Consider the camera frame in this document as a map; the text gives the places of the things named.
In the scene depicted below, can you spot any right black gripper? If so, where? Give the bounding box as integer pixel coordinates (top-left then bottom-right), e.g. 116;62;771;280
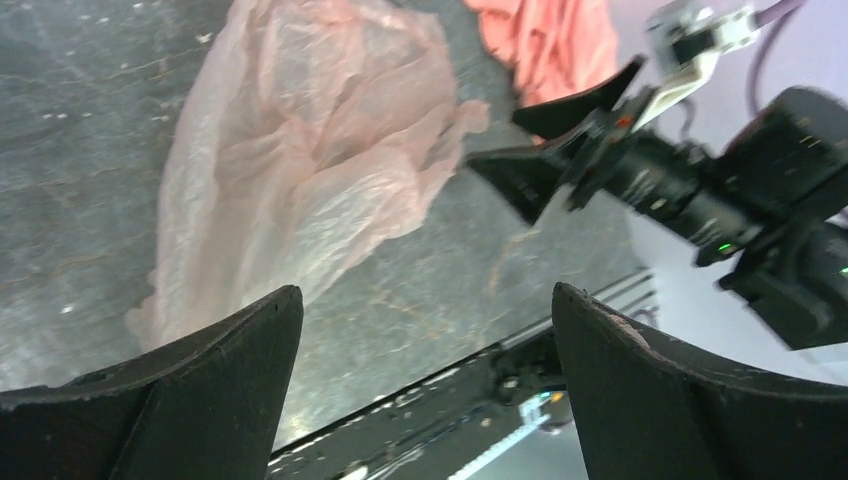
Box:
466;54;764;265

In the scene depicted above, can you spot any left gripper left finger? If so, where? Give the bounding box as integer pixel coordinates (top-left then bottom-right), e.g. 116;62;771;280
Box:
1;286;304;479

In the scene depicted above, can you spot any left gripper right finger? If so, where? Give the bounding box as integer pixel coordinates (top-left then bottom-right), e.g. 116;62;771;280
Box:
551;283;847;479

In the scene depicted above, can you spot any pink translucent trash bag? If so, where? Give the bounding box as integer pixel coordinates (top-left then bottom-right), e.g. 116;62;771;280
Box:
126;1;489;351

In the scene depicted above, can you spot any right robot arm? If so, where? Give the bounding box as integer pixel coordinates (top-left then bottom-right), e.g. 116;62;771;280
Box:
467;55;847;350

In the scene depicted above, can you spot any salmon pink cloth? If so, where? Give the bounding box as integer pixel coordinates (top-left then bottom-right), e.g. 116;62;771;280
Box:
464;0;618;107

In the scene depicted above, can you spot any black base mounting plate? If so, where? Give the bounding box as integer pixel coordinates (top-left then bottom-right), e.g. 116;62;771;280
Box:
267;265;656;479

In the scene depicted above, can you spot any white slotted cable duct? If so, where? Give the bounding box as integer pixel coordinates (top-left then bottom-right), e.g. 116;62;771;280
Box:
448;391;567;480

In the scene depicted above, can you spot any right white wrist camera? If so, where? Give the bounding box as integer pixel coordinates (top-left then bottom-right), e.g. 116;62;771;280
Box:
634;1;759;130

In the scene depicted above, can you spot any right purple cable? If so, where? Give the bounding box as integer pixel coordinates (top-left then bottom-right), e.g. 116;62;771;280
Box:
745;0;810;121

